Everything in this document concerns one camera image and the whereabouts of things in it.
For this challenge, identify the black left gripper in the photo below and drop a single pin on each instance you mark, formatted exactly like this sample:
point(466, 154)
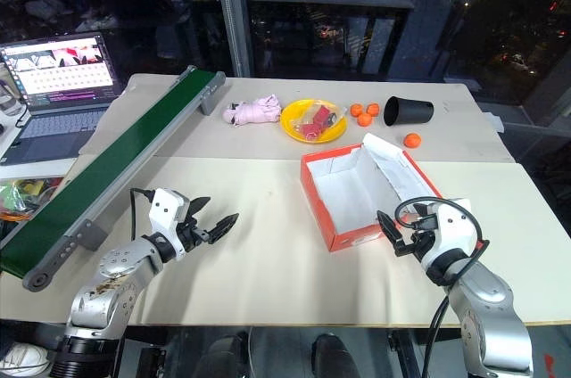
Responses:
point(194, 235)

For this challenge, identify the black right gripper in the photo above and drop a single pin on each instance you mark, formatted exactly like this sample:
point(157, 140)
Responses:
point(424, 242)

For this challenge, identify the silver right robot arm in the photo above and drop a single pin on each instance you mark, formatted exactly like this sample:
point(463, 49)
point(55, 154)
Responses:
point(486, 306)

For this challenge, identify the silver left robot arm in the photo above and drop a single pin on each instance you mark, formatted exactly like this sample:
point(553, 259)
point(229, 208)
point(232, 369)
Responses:
point(116, 271)

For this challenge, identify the red cardboard box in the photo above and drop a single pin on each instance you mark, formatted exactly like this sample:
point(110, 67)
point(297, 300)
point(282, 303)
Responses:
point(352, 186)

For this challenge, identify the small orange ball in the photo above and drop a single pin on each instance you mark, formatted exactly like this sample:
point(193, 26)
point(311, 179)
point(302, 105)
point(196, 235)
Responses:
point(373, 109)
point(412, 141)
point(356, 110)
point(365, 120)

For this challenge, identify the pink cloth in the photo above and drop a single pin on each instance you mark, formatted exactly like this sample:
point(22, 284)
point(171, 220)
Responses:
point(254, 111)

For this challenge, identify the black table leg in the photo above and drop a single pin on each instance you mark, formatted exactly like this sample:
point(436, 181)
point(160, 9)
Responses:
point(403, 353)

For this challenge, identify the yellow plate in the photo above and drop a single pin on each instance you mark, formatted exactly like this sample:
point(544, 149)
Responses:
point(290, 125)

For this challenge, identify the black plastic cup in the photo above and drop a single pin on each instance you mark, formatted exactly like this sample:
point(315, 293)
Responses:
point(412, 111)

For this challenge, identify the bagged red toy pieces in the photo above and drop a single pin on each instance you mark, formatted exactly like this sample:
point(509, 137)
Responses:
point(322, 117)

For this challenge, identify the open grey laptop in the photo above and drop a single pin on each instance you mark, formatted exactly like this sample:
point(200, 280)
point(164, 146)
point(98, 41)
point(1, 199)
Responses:
point(58, 124)

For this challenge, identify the colourful toy pile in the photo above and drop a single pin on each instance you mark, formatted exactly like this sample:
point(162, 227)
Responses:
point(27, 193)

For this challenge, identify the grey window pillar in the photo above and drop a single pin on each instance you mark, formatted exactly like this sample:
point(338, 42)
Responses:
point(234, 12)

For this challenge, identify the white rounded object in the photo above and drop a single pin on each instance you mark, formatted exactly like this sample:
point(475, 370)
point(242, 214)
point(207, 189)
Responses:
point(22, 358)

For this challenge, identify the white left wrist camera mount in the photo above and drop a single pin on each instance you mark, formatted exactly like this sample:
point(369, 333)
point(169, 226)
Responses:
point(165, 208)

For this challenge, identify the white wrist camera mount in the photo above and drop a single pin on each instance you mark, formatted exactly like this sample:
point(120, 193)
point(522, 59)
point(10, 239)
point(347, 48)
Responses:
point(165, 208)
point(455, 231)

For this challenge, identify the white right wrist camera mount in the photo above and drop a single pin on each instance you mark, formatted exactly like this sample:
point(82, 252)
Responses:
point(455, 231)

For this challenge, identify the green conveyor belt grey frame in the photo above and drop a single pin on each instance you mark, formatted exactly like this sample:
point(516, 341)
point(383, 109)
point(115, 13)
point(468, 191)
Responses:
point(134, 142)

